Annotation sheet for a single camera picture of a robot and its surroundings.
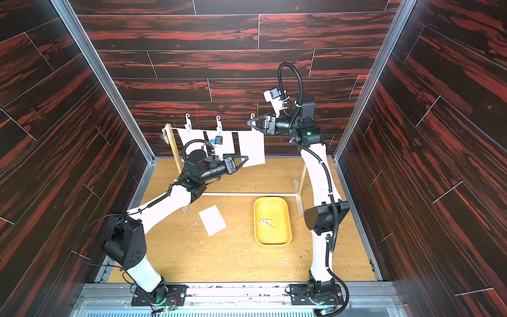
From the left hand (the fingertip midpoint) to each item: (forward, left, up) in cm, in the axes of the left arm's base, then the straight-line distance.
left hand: (248, 159), depth 74 cm
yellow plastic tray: (-9, -11, -33) cm, 36 cm away
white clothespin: (-10, -8, -33) cm, 35 cm away
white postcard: (-9, +18, -33) cm, 38 cm away
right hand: (+8, -1, +12) cm, 14 cm away
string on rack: (+34, +23, -10) cm, 42 cm away
